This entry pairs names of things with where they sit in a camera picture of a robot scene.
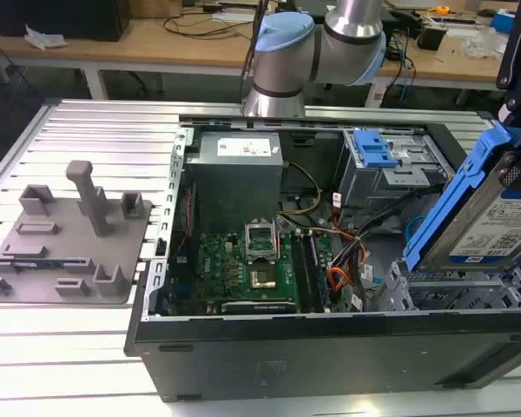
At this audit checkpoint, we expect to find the hard disk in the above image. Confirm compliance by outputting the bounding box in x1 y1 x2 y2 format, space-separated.
402 119 521 274

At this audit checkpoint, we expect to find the metal disk bay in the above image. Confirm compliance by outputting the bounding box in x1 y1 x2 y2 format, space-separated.
374 259 521 312

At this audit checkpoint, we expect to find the clear plastic packaging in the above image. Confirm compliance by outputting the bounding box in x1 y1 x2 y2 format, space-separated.
463 24 505 58

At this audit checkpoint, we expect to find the blue cardboard box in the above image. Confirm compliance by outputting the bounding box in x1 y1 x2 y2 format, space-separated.
491 9 516 32

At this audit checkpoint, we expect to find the small black box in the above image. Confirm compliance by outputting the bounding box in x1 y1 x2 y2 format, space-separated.
417 23 446 50

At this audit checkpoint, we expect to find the blue plastic drive latch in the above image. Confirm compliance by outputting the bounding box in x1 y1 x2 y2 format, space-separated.
353 130 401 169

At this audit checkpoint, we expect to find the grey optical drive cage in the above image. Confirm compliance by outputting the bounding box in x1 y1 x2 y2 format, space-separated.
334 129 456 223

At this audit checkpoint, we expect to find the grey power supply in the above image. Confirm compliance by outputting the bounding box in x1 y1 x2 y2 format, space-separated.
185 131 288 228

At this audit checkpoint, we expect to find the metal socket cover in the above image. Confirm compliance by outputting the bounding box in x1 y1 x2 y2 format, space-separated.
244 221 279 264

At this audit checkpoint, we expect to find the CPU socket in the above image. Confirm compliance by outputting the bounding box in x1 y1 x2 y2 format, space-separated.
248 267 281 290

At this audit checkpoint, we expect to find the black graphics card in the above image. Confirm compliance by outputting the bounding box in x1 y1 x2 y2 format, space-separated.
220 300 297 315

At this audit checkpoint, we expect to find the green motherboard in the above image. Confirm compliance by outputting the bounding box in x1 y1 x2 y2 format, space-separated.
194 212 345 314

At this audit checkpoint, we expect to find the black PC case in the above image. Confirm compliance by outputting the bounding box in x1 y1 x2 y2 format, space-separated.
124 113 521 403

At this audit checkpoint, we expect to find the large black box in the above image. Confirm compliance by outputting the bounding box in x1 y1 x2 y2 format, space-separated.
0 0 132 43

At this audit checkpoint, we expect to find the white crumpled paper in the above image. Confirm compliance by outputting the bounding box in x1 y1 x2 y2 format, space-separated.
23 24 69 50

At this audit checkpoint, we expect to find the grey parts rack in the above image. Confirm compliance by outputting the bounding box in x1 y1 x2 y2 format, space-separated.
0 160 155 306

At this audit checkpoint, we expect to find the RAM stick on rack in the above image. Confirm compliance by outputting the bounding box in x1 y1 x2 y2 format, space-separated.
10 259 67 268

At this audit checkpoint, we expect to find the blue disk wire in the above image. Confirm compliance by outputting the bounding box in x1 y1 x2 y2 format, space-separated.
405 215 427 249

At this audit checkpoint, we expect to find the black sleeved cable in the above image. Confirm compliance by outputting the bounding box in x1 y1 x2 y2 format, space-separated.
351 184 445 245

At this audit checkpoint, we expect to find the yellow black power cable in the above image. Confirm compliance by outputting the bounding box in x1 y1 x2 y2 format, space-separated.
277 162 323 216

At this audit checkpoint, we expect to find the black arm base cable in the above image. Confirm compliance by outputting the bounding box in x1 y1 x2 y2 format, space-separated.
240 0 272 102

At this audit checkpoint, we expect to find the orange black wire bundle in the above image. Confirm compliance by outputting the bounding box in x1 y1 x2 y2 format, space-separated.
326 234 374 297

